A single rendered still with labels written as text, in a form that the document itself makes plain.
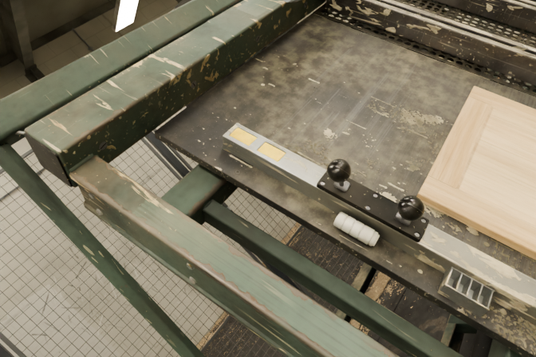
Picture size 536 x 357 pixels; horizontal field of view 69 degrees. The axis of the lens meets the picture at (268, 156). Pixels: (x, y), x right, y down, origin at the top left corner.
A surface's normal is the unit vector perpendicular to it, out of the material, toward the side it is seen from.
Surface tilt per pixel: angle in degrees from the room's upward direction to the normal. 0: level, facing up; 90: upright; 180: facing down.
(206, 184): 58
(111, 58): 90
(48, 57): 90
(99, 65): 90
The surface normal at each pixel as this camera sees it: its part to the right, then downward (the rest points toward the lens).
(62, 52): 0.43, -0.27
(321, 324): 0.07, -0.67
